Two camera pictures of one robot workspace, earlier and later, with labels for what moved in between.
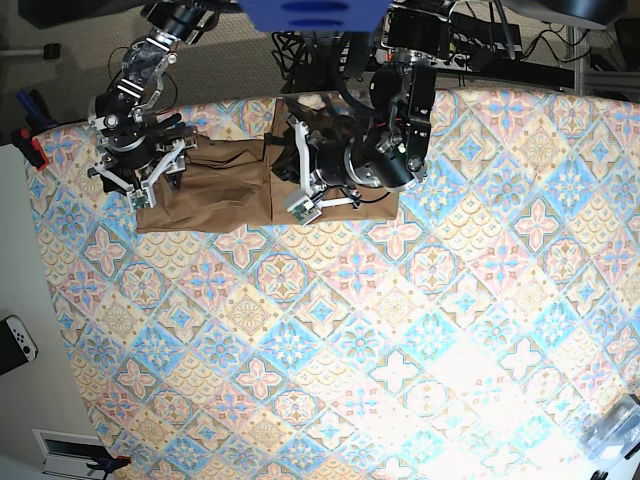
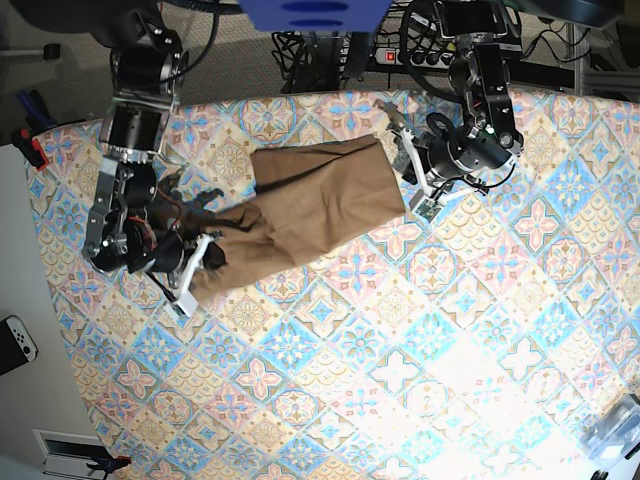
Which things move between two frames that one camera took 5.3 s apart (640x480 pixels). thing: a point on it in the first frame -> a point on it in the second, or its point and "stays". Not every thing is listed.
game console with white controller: (16, 345) stays
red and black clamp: (30, 148) stays
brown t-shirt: (231, 183) -> (313, 197)
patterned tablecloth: (457, 340) stays
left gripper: (131, 166) -> (172, 253)
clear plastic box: (616, 435) stays
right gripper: (328, 172) -> (449, 169)
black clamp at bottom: (108, 464) stays
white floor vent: (68, 454) stays
